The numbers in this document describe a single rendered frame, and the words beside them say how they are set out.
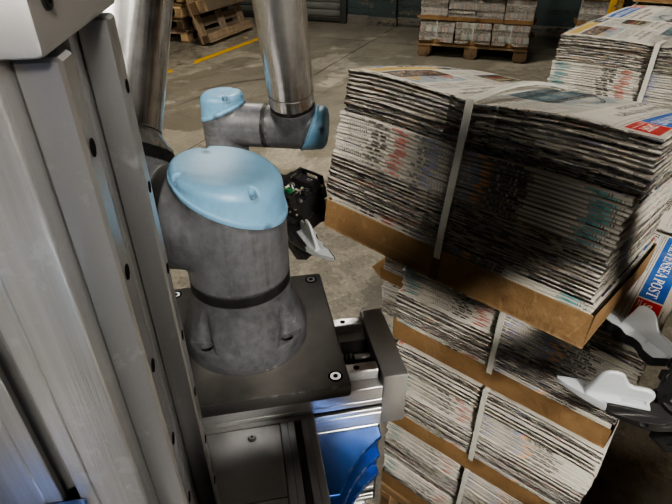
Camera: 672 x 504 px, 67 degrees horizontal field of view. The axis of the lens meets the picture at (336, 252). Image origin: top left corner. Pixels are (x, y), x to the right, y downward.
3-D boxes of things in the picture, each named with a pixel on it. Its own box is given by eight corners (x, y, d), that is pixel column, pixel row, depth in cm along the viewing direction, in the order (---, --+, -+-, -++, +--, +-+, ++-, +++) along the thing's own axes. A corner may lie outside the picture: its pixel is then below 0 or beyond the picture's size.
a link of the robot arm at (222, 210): (278, 304, 53) (269, 188, 46) (157, 294, 55) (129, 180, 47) (300, 244, 63) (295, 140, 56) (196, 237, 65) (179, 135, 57)
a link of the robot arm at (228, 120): (268, 86, 88) (272, 146, 94) (206, 84, 89) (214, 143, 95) (256, 100, 82) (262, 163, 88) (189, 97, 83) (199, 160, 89)
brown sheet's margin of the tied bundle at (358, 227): (322, 224, 75) (325, 197, 73) (426, 189, 95) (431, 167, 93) (410, 269, 66) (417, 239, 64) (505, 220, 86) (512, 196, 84)
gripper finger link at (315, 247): (310, 241, 72) (290, 208, 79) (317, 271, 76) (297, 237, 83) (331, 234, 73) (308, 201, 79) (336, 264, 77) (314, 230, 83)
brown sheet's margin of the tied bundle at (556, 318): (451, 289, 62) (459, 258, 61) (541, 232, 83) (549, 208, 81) (582, 351, 53) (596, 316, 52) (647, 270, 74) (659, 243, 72)
